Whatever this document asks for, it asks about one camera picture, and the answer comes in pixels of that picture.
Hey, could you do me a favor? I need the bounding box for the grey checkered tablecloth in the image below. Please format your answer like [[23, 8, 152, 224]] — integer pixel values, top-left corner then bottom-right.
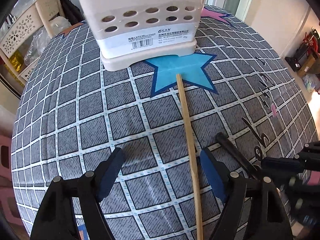
[[11, 16, 318, 239]]

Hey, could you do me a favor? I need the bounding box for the small pink sticker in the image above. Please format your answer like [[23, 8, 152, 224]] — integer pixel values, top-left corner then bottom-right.
[[270, 103, 277, 117]]

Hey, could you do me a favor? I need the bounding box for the orange star sticker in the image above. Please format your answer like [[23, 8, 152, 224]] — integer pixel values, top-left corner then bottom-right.
[[59, 22, 84, 37]]

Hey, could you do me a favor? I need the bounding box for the pink plastic stool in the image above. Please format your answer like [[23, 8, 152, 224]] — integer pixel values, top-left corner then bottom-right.
[[0, 135, 23, 226]]

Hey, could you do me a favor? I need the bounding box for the wooden chopstick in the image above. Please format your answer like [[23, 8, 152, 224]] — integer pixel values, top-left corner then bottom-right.
[[176, 74, 203, 240]]

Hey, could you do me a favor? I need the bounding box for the blue star sticker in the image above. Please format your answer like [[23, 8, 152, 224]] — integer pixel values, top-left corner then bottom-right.
[[145, 53, 217, 97]]

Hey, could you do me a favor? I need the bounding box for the beige plastic utensil holder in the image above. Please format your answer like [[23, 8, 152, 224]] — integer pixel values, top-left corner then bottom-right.
[[79, 0, 204, 72]]

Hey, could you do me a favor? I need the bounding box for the white perforated storage rack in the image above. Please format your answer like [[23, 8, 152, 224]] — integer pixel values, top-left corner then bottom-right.
[[1, 0, 64, 85]]

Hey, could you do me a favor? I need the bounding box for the pink star sticker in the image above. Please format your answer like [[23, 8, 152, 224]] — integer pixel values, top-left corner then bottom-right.
[[201, 8, 233, 27]]

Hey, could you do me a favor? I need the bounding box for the yellow oil bottle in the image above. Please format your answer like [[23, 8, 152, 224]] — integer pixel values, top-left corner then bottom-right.
[[9, 50, 24, 72]]

